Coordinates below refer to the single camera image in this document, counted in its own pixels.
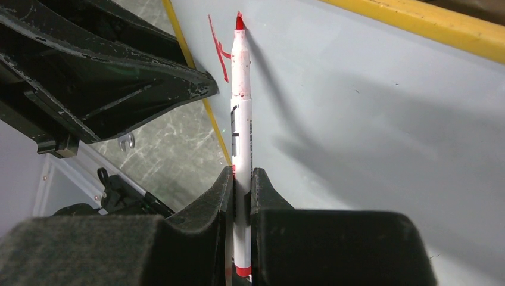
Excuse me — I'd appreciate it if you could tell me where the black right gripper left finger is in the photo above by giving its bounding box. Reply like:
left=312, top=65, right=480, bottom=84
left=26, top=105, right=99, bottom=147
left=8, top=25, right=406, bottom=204
left=1, top=167, right=233, bottom=285

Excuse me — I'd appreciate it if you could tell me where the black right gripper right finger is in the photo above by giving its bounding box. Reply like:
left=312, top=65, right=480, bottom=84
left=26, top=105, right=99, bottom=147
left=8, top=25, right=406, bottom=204
left=251, top=168, right=437, bottom=285

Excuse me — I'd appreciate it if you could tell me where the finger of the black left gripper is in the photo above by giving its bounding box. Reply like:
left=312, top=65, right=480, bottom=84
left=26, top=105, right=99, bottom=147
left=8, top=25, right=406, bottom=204
left=41, top=1, right=189, bottom=68
left=1, top=0, right=218, bottom=158

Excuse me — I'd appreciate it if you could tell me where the white red whiteboard marker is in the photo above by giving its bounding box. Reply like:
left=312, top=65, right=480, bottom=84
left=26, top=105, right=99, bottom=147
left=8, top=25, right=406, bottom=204
left=230, top=13, right=253, bottom=278

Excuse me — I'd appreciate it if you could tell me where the yellow framed whiteboard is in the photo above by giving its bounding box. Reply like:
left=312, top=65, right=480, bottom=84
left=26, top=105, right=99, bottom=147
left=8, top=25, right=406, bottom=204
left=172, top=1, right=504, bottom=285

